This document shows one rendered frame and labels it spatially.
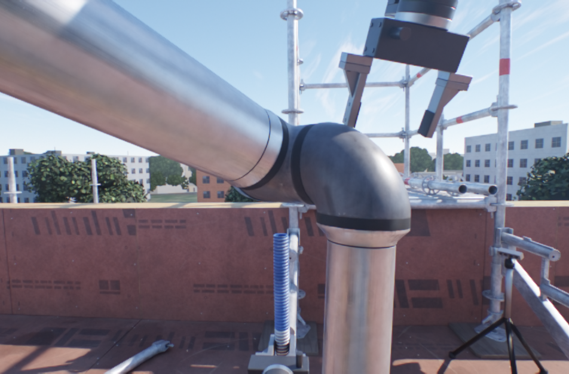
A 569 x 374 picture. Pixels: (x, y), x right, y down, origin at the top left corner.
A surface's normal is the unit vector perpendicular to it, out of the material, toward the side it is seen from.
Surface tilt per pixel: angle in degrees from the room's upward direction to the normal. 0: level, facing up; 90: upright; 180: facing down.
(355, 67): 114
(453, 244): 90
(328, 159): 75
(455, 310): 90
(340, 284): 86
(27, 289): 90
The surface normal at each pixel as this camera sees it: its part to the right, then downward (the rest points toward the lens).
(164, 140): 0.22, 0.84
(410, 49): 0.11, 0.47
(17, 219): -0.07, 0.07
